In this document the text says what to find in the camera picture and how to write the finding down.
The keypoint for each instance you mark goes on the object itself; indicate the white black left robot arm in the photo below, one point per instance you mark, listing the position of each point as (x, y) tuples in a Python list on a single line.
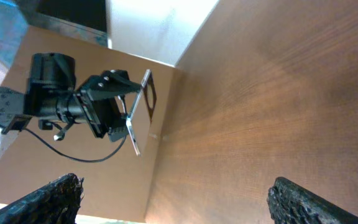
[(52, 95)]

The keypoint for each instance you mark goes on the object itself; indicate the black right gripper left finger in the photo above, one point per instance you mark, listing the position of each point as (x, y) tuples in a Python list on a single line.
[(57, 202)]

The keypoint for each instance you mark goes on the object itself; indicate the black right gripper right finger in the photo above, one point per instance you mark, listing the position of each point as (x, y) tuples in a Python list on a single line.
[(289, 202)]

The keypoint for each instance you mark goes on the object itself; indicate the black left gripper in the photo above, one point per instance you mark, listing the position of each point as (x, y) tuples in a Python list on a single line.
[(94, 104)]

